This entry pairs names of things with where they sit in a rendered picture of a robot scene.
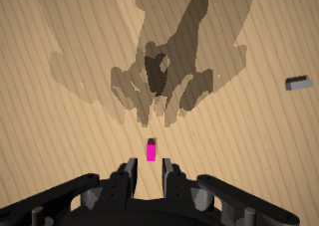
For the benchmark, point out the magenta rod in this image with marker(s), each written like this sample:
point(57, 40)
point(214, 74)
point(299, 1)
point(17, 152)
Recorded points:
point(151, 151)

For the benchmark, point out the grey rod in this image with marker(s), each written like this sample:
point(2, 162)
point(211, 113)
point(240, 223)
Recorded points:
point(299, 85)

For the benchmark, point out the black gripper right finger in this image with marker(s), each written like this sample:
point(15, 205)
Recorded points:
point(238, 207)

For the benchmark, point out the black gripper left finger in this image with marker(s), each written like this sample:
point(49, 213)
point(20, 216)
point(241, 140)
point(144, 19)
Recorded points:
point(52, 207)

